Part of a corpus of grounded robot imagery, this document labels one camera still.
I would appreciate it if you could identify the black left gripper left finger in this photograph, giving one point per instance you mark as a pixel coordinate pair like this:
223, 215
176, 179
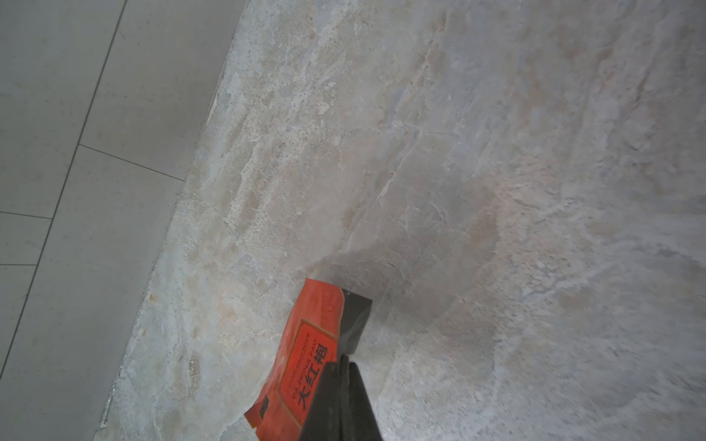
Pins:
323, 422

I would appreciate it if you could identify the red label tea bag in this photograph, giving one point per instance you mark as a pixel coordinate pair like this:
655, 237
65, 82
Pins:
326, 322

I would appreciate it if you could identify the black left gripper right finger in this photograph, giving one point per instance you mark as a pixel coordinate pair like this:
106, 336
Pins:
357, 420

